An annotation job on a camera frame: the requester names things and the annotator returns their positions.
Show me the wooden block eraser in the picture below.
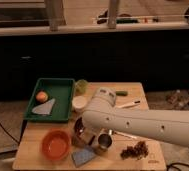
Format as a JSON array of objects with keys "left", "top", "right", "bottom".
[{"left": 71, "top": 133, "right": 88, "bottom": 147}]

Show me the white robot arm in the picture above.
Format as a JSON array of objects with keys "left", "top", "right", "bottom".
[{"left": 82, "top": 87, "right": 189, "bottom": 147}]

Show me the dark red bowl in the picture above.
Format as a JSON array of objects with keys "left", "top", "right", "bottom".
[{"left": 74, "top": 118, "right": 85, "bottom": 135}]

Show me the orange red bowl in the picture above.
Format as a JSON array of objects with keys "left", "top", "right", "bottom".
[{"left": 41, "top": 130, "right": 71, "bottom": 161}]

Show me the small metal cup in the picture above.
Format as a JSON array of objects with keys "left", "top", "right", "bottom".
[{"left": 96, "top": 134, "right": 112, "bottom": 152}]

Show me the blue sponge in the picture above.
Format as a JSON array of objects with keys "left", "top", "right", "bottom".
[{"left": 72, "top": 146, "right": 96, "bottom": 167}]

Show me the white round container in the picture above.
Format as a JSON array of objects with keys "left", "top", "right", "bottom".
[{"left": 72, "top": 96, "right": 87, "bottom": 113}]

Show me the brown dried grape bunch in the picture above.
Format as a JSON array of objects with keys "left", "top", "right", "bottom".
[{"left": 120, "top": 141, "right": 149, "bottom": 159}]

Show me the green chili pepper toy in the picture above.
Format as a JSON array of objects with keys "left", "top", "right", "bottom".
[{"left": 116, "top": 91, "right": 128, "bottom": 96}]

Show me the light green cup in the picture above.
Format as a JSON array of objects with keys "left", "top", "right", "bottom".
[{"left": 75, "top": 79, "right": 88, "bottom": 94}]

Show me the grey folded cloth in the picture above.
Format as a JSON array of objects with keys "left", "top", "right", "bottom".
[{"left": 32, "top": 99, "right": 55, "bottom": 115}]

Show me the green plastic tray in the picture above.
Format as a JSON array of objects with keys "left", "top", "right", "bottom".
[{"left": 24, "top": 78, "right": 75, "bottom": 122}]

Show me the orange peach fruit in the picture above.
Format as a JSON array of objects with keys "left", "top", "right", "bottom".
[{"left": 36, "top": 91, "right": 48, "bottom": 103}]

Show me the black cable bottom right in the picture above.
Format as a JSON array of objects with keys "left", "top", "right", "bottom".
[{"left": 165, "top": 162, "right": 189, "bottom": 171}]

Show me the black cable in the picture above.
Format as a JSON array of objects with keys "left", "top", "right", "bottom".
[
  {"left": 0, "top": 107, "right": 22, "bottom": 146},
  {"left": 165, "top": 162, "right": 189, "bottom": 171}
]

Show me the black cable left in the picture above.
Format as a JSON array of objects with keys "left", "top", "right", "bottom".
[{"left": 0, "top": 107, "right": 22, "bottom": 146}]

